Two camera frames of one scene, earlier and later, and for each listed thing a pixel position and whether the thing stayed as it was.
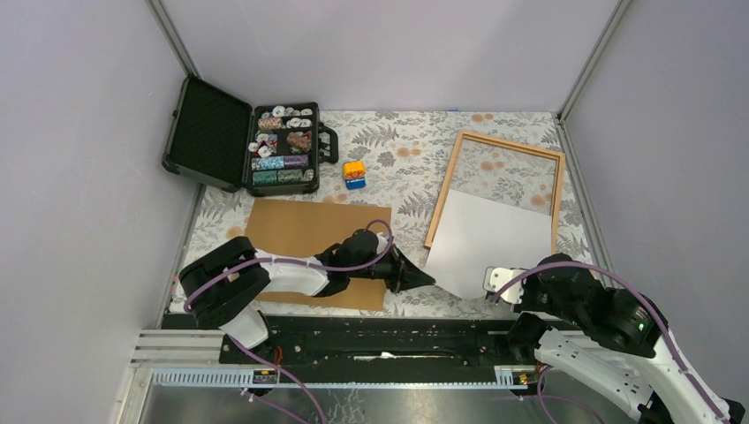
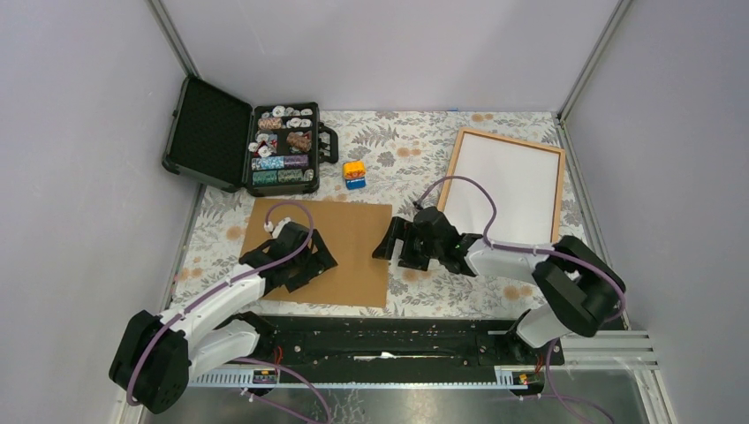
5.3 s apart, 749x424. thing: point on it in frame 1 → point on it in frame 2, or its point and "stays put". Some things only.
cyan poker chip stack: x=268 y=162 stays put
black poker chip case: x=270 y=149 stays put
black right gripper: x=524 y=303 → x=398 y=229
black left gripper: x=404 y=275 → x=319 y=261
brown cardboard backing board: x=309 y=230 stays put
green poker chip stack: x=265 y=177 stays put
